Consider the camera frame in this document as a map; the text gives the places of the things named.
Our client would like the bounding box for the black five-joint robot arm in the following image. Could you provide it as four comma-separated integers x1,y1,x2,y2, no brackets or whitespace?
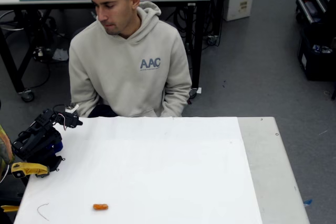
12,108,65,173

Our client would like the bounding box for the yellow bar clamp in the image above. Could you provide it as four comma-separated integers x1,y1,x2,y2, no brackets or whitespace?
10,162,50,179

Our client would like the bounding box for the yellow black clamp handle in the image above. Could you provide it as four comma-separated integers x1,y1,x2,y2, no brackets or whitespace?
0,204,20,213

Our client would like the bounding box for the thin bent wire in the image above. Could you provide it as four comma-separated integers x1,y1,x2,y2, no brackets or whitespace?
36,202,50,221

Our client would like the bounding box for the grey caster wheel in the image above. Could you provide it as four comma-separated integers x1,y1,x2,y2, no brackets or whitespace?
20,89,35,103

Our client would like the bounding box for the man in beige hoodie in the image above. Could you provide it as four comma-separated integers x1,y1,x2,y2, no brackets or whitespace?
68,0,193,118

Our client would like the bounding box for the white paper sheet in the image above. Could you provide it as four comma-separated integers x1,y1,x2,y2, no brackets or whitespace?
13,116,263,224

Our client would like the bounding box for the grey plastic bag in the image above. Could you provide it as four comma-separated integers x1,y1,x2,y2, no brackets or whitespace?
51,48,70,62

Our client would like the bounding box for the black storage bin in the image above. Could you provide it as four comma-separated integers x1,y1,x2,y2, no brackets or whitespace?
297,23,336,82

